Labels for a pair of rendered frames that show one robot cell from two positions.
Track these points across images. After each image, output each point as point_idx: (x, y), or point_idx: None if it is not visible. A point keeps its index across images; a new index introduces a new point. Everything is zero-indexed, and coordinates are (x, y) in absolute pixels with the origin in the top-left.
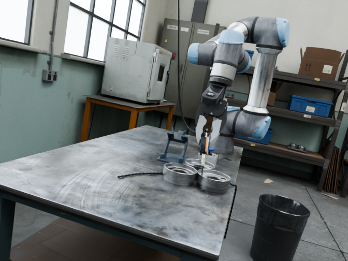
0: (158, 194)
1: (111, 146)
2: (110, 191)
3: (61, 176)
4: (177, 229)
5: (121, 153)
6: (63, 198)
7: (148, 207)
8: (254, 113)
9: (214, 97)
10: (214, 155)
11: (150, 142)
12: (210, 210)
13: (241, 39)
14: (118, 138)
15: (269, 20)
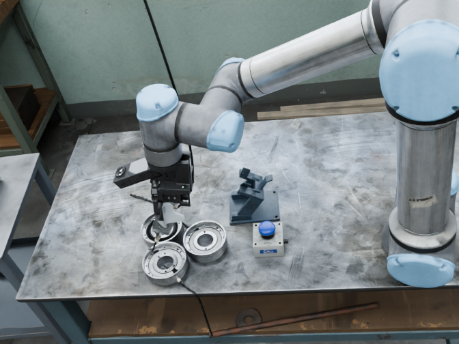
0: (108, 234)
1: (240, 144)
2: (93, 205)
3: (105, 168)
4: (46, 265)
5: (218, 163)
6: (66, 190)
7: (76, 237)
8: (388, 226)
9: (115, 179)
10: (273, 241)
11: (322, 159)
12: (95, 280)
13: (143, 115)
14: (291, 131)
15: (396, 26)
